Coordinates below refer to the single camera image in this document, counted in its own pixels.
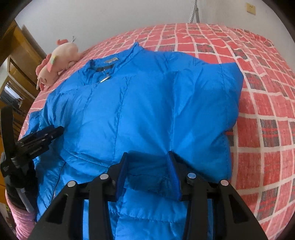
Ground blue puffer jacket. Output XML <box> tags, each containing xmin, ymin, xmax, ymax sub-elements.
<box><xmin>27</xmin><ymin>44</ymin><xmax>244</xmax><ymax>239</ymax></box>

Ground pink sleeve forearm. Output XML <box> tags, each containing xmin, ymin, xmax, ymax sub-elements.
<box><xmin>5</xmin><ymin>190</ymin><xmax>37</xmax><ymax>240</ymax></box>

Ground red plaid bed cover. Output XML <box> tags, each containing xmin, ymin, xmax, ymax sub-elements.
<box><xmin>18</xmin><ymin>22</ymin><xmax>295</xmax><ymax>239</ymax></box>

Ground pink plush unicorn toy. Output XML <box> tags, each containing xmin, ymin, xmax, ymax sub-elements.
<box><xmin>36</xmin><ymin>37</ymin><xmax>82</xmax><ymax>91</ymax></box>

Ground white garment steamer stand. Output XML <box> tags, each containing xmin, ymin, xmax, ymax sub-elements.
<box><xmin>188</xmin><ymin>0</ymin><xmax>200</xmax><ymax>23</ymax></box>

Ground yellowed wall socket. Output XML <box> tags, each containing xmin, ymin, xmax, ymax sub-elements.
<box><xmin>246</xmin><ymin>3</ymin><xmax>256</xmax><ymax>15</ymax></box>

